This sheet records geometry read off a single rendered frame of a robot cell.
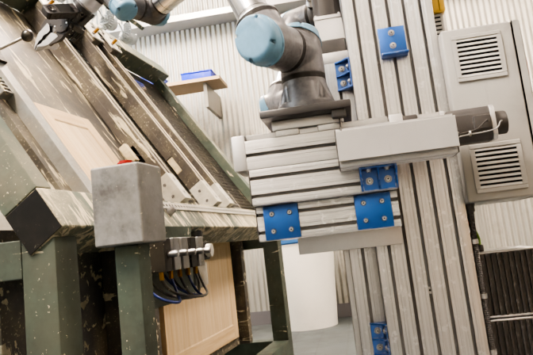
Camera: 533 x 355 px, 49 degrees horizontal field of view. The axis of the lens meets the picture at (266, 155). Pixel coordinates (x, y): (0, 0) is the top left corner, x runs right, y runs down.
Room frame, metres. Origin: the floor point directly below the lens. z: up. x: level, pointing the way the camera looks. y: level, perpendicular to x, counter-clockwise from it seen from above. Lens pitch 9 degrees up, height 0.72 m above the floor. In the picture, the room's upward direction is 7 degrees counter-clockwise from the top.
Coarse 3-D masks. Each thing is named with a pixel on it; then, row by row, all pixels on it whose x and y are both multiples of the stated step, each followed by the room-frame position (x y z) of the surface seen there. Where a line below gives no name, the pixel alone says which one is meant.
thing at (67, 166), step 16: (0, 64) 1.66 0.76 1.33; (16, 80) 1.67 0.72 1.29; (16, 96) 1.62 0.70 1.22; (16, 112) 1.62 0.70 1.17; (32, 112) 1.61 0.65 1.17; (32, 128) 1.61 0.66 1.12; (48, 128) 1.63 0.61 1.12; (48, 144) 1.60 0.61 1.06; (64, 160) 1.59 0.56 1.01; (64, 176) 1.59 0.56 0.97; (80, 176) 1.59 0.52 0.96; (80, 192) 1.58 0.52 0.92
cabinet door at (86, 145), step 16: (48, 112) 1.77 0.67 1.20; (64, 112) 1.89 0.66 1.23; (64, 128) 1.80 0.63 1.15; (80, 128) 1.91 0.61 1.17; (64, 144) 1.70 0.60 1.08; (80, 144) 1.82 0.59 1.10; (96, 144) 1.93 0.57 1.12; (80, 160) 1.72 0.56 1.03; (96, 160) 1.84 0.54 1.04; (112, 160) 1.95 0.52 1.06
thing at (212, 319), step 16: (224, 256) 3.12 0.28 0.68; (208, 272) 2.86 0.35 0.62; (224, 272) 3.10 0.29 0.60; (208, 288) 2.84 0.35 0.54; (224, 288) 3.07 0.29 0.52; (176, 304) 2.47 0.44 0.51; (192, 304) 2.63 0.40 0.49; (208, 304) 2.82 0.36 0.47; (224, 304) 3.05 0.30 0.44; (160, 320) 2.34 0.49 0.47; (176, 320) 2.45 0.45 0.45; (192, 320) 2.62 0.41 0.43; (208, 320) 2.80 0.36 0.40; (224, 320) 3.02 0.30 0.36; (176, 336) 2.44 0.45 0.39; (192, 336) 2.60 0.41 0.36; (208, 336) 2.78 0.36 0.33; (224, 336) 2.99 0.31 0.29; (176, 352) 2.43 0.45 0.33; (192, 352) 2.58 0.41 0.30; (208, 352) 2.76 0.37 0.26
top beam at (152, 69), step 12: (0, 0) 2.19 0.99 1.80; (12, 0) 2.23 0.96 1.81; (24, 0) 2.27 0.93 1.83; (36, 0) 2.31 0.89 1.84; (24, 12) 2.32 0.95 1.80; (132, 48) 3.23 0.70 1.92; (120, 60) 3.09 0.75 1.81; (132, 60) 3.17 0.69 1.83; (144, 60) 3.27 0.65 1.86; (132, 72) 3.28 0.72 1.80; (144, 72) 3.36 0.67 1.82; (156, 72) 3.45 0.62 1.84
